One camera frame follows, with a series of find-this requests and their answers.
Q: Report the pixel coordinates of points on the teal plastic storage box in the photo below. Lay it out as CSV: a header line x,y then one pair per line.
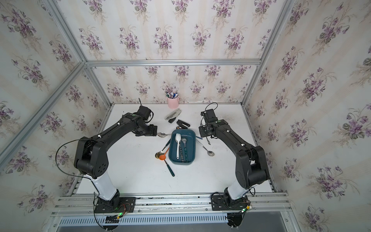
x,y
190,144

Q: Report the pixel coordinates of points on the steel spoon pink handle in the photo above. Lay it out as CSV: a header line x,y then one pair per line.
x,y
163,135

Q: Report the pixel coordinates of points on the steel spoon marbled handle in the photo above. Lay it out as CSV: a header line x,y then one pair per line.
x,y
181,154

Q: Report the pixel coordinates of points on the orange plastic spoon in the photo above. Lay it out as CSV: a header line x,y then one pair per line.
x,y
163,155

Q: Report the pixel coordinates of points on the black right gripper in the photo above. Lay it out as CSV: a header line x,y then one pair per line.
x,y
202,133

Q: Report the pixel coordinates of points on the steel spoon green handle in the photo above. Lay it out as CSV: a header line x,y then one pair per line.
x,y
184,140

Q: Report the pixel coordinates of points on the gold spoon green handle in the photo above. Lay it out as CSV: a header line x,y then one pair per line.
x,y
170,169
158,153

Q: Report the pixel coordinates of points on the aluminium rail frame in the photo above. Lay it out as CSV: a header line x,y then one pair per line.
x,y
79,205

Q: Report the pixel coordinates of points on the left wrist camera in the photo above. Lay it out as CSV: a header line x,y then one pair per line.
x,y
145,113

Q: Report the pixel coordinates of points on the white plastic spoon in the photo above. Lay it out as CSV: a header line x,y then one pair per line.
x,y
178,139

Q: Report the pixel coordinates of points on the pens in cup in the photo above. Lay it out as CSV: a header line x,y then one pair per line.
x,y
171,94

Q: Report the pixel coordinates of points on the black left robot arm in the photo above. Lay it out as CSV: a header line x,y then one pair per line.
x,y
91,158

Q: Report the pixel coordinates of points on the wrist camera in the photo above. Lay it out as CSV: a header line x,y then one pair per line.
x,y
209,116
145,113

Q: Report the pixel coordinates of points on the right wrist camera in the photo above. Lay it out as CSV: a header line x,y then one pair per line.
x,y
209,116

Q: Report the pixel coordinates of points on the dotted steel spoon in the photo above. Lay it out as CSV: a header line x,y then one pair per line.
x,y
209,153

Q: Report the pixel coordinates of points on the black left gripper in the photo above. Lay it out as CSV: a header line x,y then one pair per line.
x,y
153,131

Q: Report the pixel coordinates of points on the pink pen cup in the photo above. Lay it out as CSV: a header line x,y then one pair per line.
x,y
173,102

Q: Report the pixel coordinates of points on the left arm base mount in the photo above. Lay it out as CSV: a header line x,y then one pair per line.
x,y
116,205

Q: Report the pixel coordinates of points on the white slotted cable duct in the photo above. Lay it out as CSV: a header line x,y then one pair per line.
x,y
165,219

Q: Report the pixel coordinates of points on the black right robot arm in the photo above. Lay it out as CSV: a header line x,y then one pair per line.
x,y
251,167

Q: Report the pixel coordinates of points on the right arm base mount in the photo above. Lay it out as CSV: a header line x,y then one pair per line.
x,y
222,202

